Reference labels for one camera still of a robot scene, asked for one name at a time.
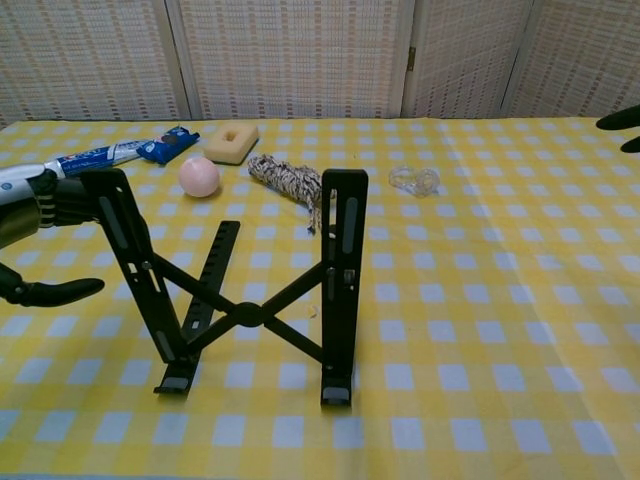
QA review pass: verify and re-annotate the blue cookie packet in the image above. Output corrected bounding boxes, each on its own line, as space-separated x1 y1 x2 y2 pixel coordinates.
136 127 201 166

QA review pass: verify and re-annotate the bundled white black rope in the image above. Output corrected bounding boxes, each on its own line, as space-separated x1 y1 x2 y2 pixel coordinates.
247 153 326 236

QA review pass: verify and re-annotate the black folding laptop stand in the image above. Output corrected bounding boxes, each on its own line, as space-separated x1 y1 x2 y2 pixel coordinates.
81 168 369 410

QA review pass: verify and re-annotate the woven bamboo screen panel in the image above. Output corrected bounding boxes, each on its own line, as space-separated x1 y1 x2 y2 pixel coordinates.
502 0 640 119
402 0 534 120
167 0 416 121
0 0 194 126

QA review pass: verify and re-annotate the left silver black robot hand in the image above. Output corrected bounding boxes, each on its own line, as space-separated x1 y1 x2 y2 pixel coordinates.
0 163 106 308

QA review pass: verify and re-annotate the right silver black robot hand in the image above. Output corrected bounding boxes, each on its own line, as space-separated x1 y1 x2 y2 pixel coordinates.
596 103 640 154

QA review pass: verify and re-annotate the pink ball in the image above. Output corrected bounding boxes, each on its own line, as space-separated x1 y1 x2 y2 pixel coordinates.
178 155 221 199

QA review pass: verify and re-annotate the clear plastic clip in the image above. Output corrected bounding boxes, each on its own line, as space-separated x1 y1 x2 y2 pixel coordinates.
388 166 441 199

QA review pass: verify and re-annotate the yellow white checkered tablecloth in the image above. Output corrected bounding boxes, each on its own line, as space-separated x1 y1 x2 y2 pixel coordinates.
0 115 640 480

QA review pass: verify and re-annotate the white blue toothpaste tube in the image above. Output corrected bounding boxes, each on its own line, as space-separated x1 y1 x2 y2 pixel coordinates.
42 141 146 177

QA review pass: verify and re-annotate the yellow sponge with hole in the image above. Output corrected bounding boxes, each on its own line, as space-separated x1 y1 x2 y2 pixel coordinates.
203 124 261 167

